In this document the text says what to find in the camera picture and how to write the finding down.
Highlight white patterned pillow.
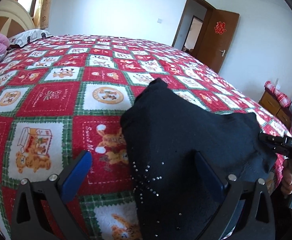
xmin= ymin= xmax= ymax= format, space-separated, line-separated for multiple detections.
xmin=8 ymin=29 xmax=54 ymax=48

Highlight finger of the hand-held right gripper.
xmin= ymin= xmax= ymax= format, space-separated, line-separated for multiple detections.
xmin=258 ymin=132 xmax=286 ymax=153

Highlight brown wooden door frame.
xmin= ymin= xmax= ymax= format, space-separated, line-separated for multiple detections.
xmin=172 ymin=0 xmax=214 ymax=53

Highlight brown wooden door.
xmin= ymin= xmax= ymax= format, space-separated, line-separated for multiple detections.
xmin=195 ymin=9 xmax=240 ymax=74

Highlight black pants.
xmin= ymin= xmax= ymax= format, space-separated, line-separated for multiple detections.
xmin=120 ymin=78 xmax=278 ymax=240

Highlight beige wooden headboard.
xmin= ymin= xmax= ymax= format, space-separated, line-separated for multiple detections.
xmin=0 ymin=0 xmax=36 ymax=33

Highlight red checkered printed blanket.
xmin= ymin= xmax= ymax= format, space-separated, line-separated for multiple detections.
xmin=0 ymin=34 xmax=292 ymax=240

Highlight yellow patterned curtain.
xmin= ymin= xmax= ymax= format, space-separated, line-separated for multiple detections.
xmin=33 ymin=0 xmax=56 ymax=30

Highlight red paper door decoration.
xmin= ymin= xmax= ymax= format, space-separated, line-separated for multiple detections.
xmin=214 ymin=21 xmax=225 ymax=34

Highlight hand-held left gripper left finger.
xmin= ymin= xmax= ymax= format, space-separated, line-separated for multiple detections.
xmin=11 ymin=150 xmax=93 ymax=240

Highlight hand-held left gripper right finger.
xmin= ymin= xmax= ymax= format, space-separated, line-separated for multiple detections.
xmin=195 ymin=151 xmax=276 ymax=240

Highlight red checkered cloth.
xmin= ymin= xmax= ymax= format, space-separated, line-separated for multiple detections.
xmin=264 ymin=81 xmax=292 ymax=108

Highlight brown wooden dresser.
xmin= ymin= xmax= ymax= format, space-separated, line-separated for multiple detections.
xmin=258 ymin=90 xmax=292 ymax=128

